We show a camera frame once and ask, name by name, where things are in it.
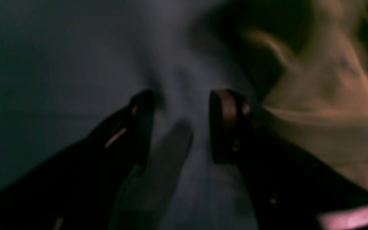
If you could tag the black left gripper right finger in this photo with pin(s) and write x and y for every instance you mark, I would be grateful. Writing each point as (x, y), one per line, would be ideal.
(289, 188)

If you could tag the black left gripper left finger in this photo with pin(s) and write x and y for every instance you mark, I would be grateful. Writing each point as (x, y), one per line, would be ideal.
(76, 188)

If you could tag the light green T-shirt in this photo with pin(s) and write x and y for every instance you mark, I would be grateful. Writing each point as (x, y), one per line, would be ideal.
(308, 61)

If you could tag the blue table cloth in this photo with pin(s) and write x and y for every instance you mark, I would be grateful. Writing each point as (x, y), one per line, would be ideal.
(67, 65)

